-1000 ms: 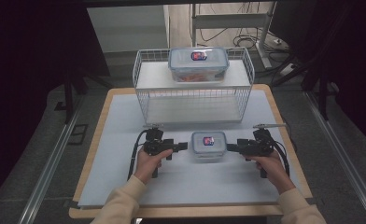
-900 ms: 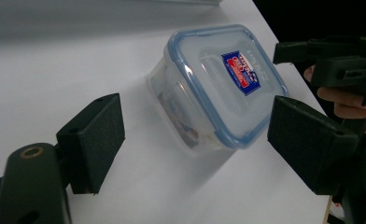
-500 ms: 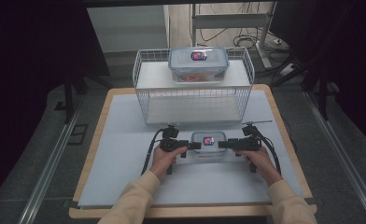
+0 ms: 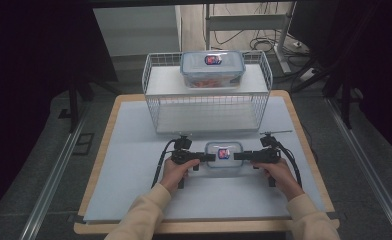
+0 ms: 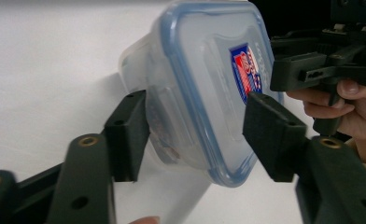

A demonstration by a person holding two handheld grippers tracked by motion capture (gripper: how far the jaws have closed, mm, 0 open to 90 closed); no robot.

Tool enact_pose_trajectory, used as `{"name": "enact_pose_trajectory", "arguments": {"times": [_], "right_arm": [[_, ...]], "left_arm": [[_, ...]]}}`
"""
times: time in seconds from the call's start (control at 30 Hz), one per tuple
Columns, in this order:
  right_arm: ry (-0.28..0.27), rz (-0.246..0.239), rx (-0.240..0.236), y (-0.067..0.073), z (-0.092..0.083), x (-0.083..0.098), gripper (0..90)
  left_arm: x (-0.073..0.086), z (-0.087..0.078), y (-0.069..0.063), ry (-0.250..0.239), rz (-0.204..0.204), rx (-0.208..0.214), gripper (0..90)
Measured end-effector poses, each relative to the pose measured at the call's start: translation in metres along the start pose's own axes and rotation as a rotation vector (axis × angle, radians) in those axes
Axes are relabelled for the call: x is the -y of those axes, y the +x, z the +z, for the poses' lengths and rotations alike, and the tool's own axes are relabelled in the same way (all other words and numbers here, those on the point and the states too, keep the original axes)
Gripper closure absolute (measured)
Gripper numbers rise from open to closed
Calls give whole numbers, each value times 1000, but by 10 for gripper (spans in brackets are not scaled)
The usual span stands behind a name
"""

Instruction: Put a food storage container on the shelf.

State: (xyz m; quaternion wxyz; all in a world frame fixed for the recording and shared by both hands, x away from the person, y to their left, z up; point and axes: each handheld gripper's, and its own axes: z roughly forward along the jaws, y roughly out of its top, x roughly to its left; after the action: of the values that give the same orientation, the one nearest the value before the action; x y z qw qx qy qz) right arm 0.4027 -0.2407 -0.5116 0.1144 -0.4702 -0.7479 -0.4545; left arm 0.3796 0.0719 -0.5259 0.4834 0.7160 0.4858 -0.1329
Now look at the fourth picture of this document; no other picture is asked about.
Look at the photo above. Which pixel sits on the white panel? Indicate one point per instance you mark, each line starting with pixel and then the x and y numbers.
pixel 137 30

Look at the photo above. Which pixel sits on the pale blue table mat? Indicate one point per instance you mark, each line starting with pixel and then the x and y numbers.
pixel 134 140

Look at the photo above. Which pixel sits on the person's right hand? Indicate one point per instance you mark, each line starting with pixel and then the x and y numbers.
pixel 279 176

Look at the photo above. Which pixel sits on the black floor hatch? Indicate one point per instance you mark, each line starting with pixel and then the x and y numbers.
pixel 83 144

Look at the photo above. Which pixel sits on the person's left hand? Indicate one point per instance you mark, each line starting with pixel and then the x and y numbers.
pixel 175 173

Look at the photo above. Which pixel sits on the grey metal desk frame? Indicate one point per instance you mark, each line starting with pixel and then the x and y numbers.
pixel 244 22

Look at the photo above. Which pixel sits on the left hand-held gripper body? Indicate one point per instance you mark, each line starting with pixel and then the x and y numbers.
pixel 184 156

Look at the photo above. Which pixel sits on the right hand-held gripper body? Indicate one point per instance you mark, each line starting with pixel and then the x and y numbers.
pixel 267 156

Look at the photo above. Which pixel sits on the metal floor rail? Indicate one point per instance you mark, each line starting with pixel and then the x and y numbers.
pixel 55 176
pixel 364 156

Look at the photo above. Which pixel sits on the wooden table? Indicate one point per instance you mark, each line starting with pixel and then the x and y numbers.
pixel 99 166

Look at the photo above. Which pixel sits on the small clear plastic food container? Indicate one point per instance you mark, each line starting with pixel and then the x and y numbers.
pixel 217 146

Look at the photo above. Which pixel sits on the black metal stand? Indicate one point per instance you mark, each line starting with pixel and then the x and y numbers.
pixel 73 106

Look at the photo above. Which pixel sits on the white power strip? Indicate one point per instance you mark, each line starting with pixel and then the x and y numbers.
pixel 307 75

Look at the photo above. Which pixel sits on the large clear plastic food container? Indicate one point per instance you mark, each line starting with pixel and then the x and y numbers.
pixel 197 68

